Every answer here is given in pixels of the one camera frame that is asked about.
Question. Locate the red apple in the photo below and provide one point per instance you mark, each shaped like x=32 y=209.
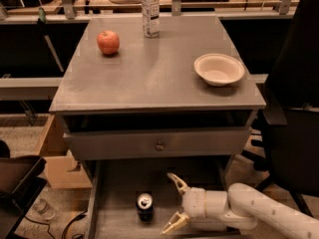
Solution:
x=108 y=42

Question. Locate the grey top drawer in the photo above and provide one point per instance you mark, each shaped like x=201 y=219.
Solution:
x=151 y=143

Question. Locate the clear plastic cup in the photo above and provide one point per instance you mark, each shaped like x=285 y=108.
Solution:
x=44 y=209

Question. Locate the black office chair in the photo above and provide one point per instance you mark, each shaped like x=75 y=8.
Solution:
x=289 y=124

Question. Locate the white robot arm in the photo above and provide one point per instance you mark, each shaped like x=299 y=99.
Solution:
x=240 y=207

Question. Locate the grey metal drawer cabinet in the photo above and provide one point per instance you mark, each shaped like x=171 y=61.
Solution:
x=151 y=83

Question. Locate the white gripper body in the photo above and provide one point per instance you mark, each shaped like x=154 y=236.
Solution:
x=193 y=202

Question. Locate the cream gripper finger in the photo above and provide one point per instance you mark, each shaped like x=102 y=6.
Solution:
x=181 y=185
x=177 y=221

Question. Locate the cardboard box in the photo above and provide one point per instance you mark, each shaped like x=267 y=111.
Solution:
x=62 y=170

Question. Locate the dark pepsi soda can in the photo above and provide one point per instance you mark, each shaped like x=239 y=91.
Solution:
x=145 y=207

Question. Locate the black bin on floor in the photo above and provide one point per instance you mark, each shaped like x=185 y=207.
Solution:
x=20 y=185

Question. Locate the white paper bowl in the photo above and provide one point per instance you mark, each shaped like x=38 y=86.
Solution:
x=219 y=70

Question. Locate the grey open middle drawer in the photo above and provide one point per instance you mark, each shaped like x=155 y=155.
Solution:
x=121 y=181

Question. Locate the clear plastic water bottle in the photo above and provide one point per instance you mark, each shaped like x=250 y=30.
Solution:
x=151 y=17

